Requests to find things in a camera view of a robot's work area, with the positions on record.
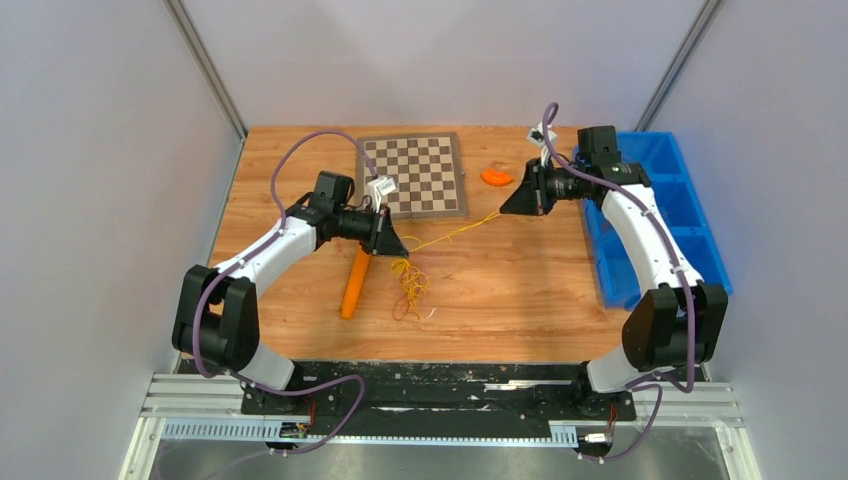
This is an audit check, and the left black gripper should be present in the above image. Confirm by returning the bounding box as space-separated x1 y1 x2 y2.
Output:
332 203 407 259

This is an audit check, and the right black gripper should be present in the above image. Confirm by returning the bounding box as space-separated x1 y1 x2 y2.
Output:
503 156 593 216

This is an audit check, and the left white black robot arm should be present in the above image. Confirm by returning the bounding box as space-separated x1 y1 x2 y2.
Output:
171 171 408 414

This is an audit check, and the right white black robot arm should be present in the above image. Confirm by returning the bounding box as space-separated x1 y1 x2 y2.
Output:
499 121 728 418

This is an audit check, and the orange carrot toy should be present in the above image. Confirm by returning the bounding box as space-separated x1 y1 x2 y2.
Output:
339 249 371 320

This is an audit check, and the orange curved plastic piece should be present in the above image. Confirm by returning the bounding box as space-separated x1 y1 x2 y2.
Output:
480 168 514 188

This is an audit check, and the wooden chessboard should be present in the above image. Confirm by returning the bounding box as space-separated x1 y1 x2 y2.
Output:
358 132 468 222

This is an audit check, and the blue three-compartment bin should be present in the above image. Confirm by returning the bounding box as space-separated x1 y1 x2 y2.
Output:
581 132 734 310

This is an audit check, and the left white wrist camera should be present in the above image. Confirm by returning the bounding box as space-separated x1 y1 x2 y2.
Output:
364 176 397 212

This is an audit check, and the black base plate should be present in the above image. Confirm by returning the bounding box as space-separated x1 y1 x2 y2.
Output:
241 360 636 439

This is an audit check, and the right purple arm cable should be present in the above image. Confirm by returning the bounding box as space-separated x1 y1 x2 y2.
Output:
541 101 698 464

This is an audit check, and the aluminium frame rail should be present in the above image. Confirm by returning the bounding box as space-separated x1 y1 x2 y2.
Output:
120 362 760 479

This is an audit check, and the right corner aluminium post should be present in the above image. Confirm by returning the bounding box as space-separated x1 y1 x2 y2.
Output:
634 0 725 132

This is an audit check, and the corner aluminium post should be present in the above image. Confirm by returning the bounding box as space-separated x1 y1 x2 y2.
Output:
164 0 248 144
634 0 725 132

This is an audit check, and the left corner aluminium post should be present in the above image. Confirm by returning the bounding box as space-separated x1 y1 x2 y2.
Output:
164 0 248 144

